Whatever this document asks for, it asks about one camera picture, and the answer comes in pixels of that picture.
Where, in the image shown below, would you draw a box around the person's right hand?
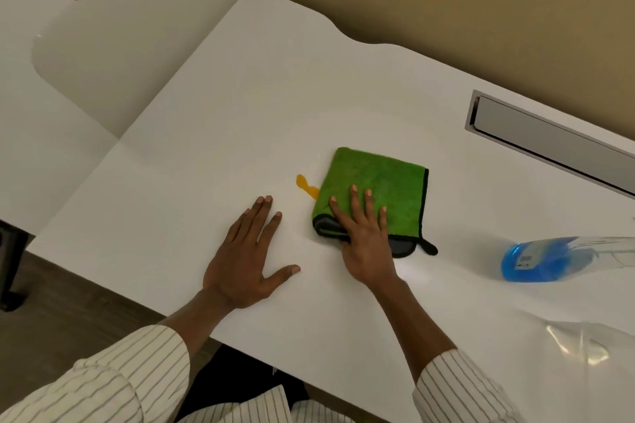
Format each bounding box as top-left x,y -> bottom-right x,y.
328,184 -> 399,288

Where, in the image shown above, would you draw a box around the person's left hand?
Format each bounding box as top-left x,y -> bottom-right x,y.
202,195 -> 302,313

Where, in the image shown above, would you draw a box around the green microfibre cloth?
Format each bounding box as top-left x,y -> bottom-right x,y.
312,147 -> 439,259

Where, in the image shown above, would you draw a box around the person's left forearm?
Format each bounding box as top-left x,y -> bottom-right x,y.
0,287 -> 235,423

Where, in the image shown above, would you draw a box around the person's right forearm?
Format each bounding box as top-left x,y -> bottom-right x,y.
369,273 -> 528,423

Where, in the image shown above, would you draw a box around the orange liquid spill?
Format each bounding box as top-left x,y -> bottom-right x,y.
296,174 -> 319,202

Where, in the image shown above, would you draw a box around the black trousers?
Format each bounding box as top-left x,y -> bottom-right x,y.
174,342 -> 311,423

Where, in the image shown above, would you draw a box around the white striped shirt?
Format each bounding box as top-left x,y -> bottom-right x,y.
0,324 -> 528,423

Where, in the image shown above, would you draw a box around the blue liquid spray bottle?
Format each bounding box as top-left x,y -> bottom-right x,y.
500,235 -> 635,284

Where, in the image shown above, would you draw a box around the white desk divider panel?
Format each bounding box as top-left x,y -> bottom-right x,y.
32,0 -> 250,139

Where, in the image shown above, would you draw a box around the black desk leg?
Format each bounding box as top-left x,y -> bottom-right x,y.
0,220 -> 29,313

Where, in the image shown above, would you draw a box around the beige partition screen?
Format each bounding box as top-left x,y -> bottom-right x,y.
246,0 -> 635,143

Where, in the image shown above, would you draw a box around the grey desk cable tray lid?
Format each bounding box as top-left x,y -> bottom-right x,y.
465,89 -> 635,201

